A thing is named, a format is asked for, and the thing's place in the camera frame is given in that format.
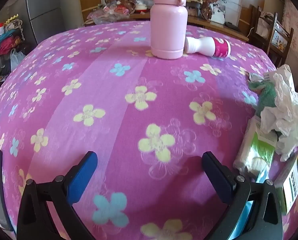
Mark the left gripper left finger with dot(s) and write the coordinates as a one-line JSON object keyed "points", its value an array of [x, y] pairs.
{"points": [[34, 218]]}

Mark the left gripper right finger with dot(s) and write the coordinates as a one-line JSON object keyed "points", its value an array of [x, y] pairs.
{"points": [[264, 220]]}

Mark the light blue snack bag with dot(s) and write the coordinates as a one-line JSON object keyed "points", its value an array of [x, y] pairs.
{"points": [[238, 229]]}

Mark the rainbow logo medicine box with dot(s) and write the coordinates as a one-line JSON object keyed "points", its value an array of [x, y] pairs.
{"points": [[286, 185]]}

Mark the white tissue paper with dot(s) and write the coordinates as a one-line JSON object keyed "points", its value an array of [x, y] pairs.
{"points": [[283, 116]]}

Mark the green fluffy cloth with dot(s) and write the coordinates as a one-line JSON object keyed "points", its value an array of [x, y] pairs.
{"points": [[266, 94]]}

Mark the pink floral tablecloth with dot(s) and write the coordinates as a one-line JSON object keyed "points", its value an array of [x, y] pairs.
{"points": [[149, 121]]}

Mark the white pink yogurt bottle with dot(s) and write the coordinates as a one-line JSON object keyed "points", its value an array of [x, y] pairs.
{"points": [[208, 46]]}

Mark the wooden chair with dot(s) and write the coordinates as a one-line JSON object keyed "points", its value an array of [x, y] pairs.
{"points": [[269, 35]]}

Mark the wooden sideboard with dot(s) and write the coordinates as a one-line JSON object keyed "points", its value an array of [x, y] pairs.
{"points": [[198, 22]]}

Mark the grey refrigerator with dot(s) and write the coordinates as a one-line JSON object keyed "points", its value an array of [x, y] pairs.
{"points": [[42, 19]]}

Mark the pink water bottle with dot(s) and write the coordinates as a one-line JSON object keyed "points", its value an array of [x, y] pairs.
{"points": [[168, 19]]}

